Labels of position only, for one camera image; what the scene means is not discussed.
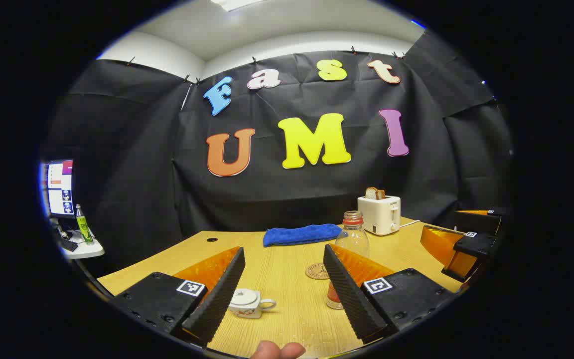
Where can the round brown coaster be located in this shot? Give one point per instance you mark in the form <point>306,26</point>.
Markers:
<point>314,271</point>

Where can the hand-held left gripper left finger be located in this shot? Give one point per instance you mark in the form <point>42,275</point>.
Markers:
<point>217,299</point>

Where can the black backdrop cloth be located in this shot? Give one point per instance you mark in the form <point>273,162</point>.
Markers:
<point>267,189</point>

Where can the green drink bottle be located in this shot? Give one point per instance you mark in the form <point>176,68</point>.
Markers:
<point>84,229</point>

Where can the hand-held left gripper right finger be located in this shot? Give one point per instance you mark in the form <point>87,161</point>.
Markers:
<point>347,294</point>

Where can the white teacup lid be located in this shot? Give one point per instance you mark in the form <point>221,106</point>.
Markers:
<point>243,298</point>

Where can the computer monitor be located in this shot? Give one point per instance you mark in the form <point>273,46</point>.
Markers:
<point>60,189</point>

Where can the white side table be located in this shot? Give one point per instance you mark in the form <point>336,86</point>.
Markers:
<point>87,249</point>

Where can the white toaster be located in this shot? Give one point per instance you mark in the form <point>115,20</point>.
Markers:
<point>379,214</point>

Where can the blue towel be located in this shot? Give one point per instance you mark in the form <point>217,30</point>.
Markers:
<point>297,234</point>

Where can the black keyboard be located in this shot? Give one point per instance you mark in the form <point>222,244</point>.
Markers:
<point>68,244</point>

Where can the white ceramic teacup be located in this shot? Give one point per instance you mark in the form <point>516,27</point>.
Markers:
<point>249,313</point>

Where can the toast bread slice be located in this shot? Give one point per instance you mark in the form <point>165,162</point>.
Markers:
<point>371,193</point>

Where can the clear plastic water bottle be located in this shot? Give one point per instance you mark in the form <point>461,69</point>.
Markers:
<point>353,239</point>

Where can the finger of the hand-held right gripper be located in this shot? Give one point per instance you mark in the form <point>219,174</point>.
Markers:
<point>476,222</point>
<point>479,245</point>

